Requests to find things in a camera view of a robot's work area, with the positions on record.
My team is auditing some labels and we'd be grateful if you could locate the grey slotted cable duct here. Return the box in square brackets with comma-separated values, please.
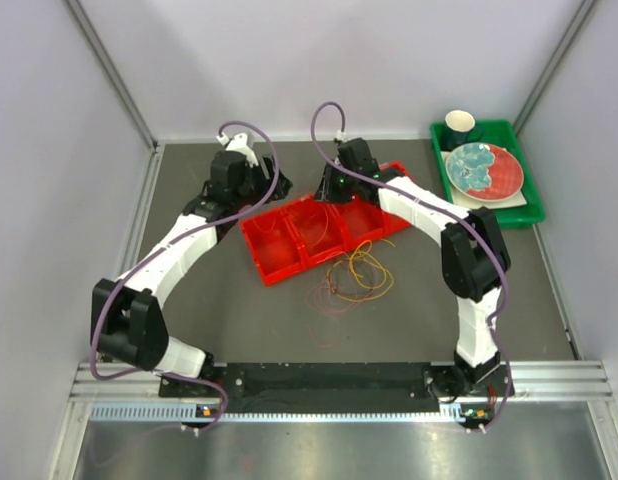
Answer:
[90, 403, 490, 422]

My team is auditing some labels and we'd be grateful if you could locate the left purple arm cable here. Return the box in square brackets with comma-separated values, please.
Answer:
[90, 120, 280, 437]

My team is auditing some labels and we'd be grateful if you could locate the yellow cable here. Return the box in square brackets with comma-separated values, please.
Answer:
[324, 238, 396, 303]

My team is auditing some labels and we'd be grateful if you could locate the red blue patterned plate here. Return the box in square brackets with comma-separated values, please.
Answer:
[444, 142, 525, 201]

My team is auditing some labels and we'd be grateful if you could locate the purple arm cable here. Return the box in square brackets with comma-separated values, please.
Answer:
[310, 102, 514, 432]
[90, 120, 280, 437]

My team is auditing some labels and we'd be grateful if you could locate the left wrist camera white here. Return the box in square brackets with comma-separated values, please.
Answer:
[216, 132, 259, 166]

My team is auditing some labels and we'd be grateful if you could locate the aluminium frame rail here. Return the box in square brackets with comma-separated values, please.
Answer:
[69, 360, 613, 402]

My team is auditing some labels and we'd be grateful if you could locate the white square plate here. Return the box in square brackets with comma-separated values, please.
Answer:
[442, 149, 529, 211]

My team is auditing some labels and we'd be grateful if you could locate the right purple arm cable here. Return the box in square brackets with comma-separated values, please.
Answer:
[310, 102, 514, 432]

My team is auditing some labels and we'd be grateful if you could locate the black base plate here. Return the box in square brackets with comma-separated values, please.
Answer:
[158, 362, 515, 414]

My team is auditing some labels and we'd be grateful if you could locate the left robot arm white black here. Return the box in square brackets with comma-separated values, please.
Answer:
[90, 148, 292, 397]

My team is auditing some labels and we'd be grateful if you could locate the dark green white cup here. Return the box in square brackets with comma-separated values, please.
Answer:
[440, 110, 484, 151]

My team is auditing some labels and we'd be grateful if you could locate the green plastic tray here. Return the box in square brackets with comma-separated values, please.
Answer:
[430, 120, 546, 229]

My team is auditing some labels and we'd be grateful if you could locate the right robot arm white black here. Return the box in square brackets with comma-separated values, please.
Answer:
[315, 137, 511, 396]

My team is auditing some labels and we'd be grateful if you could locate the red four-compartment bin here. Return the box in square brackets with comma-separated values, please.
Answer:
[239, 160, 413, 288]

